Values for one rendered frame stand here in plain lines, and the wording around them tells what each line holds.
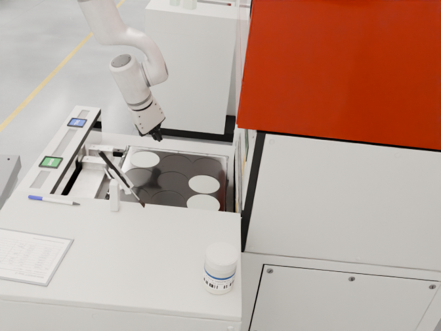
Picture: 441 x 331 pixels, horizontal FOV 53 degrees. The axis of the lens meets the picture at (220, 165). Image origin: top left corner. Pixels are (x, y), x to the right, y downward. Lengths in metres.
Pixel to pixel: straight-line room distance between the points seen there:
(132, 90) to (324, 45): 0.59
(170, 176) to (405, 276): 0.79
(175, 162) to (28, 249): 0.61
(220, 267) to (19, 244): 0.48
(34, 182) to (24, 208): 0.13
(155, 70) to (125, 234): 0.48
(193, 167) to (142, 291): 0.61
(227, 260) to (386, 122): 0.50
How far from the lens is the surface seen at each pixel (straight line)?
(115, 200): 1.18
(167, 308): 0.97
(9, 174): 1.57
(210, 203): 1.34
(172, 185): 1.41
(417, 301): 1.57
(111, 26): 1.26
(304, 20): 0.99
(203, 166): 1.51
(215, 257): 0.94
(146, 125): 1.43
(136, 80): 1.32
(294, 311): 1.52
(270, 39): 0.99
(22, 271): 1.07
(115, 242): 1.11
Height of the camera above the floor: 1.72
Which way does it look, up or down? 33 degrees down
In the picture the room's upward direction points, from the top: 7 degrees clockwise
